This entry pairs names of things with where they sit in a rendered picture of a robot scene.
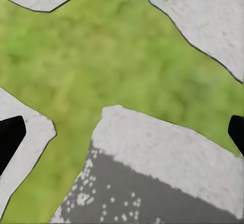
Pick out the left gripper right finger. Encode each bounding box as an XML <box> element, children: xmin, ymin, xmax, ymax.
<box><xmin>228</xmin><ymin>115</ymin><xmax>244</xmax><ymax>156</ymax></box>

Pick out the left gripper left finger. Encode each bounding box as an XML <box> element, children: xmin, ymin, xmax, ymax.
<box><xmin>0</xmin><ymin>115</ymin><xmax>26</xmax><ymax>176</ymax></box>

